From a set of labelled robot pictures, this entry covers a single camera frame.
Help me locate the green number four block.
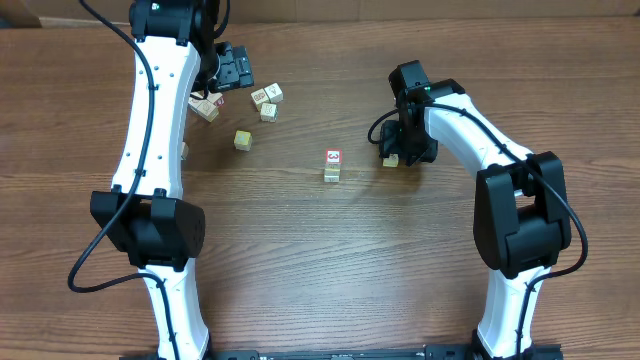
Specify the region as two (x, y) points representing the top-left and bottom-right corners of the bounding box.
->
(382, 154), (399, 168)

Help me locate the yellow wooden block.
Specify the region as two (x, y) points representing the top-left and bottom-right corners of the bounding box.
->
(234, 130), (253, 151)
(197, 101), (219, 122)

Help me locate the red number three block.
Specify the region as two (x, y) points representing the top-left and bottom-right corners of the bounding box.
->
(325, 148), (342, 169)

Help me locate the wooden block red pencil picture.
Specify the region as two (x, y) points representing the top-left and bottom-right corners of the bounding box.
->
(324, 174), (340, 183)

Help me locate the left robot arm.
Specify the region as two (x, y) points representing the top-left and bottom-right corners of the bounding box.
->
(90, 0), (254, 359)

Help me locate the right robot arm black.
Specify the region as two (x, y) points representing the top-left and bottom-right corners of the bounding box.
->
(374, 60), (571, 359)

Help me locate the wooden block red side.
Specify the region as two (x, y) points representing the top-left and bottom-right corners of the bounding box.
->
(207, 93), (224, 107)

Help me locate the wooden block brown picture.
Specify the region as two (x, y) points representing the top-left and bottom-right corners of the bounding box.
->
(251, 89), (270, 112)

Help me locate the wooden block ball picture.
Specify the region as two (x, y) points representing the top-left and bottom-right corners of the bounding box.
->
(188, 97), (202, 114)

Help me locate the wooden block triangle picture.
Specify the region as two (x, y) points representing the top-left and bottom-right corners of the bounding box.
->
(264, 83), (284, 103)

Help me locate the wooden block green picture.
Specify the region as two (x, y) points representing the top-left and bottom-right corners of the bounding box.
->
(260, 103), (278, 122)

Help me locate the yellow top wooden block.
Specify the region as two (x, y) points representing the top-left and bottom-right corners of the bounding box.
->
(234, 130), (253, 151)

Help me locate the wooden block teal side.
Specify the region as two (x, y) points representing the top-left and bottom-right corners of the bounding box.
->
(181, 141), (189, 161)

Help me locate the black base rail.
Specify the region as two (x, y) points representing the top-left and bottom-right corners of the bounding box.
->
(119, 342), (565, 360)

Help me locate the cardboard back wall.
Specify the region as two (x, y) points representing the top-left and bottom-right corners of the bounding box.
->
(1, 0), (639, 27)

